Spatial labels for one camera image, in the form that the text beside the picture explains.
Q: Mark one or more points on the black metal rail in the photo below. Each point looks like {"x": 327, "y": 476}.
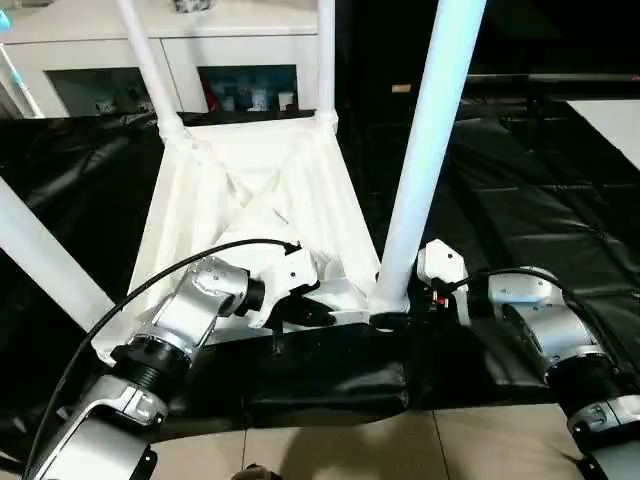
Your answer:
{"x": 550, "y": 78}

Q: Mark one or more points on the white flat board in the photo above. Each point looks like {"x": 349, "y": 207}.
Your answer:
{"x": 615, "y": 125}

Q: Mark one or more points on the black mat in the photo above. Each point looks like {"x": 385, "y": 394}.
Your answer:
{"x": 530, "y": 200}

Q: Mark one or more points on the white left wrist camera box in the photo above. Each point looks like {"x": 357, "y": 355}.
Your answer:
{"x": 290, "y": 270}

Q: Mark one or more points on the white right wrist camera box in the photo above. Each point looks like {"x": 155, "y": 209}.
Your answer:
{"x": 440, "y": 262}

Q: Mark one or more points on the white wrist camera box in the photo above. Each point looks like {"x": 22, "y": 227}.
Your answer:
{"x": 440, "y": 262}
{"x": 290, "y": 270}

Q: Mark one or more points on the small grey toy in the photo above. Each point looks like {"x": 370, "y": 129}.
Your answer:
{"x": 195, "y": 5}

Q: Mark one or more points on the small yellow label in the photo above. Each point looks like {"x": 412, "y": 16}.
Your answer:
{"x": 402, "y": 88}

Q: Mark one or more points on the white plastic table top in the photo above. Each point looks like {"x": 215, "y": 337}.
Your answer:
{"x": 250, "y": 190}

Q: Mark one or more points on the white cabinet with glass doors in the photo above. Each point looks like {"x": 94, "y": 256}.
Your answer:
{"x": 100, "y": 45}

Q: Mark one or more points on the white plastic table leg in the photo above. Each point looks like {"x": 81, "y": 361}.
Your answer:
{"x": 327, "y": 60}
{"x": 430, "y": 130}
{"x": 148, "y": 60}
{"x": 45, "y": 255}

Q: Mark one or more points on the light blue plastic pole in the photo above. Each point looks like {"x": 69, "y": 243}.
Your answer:
{"x": 18, "y": 70}

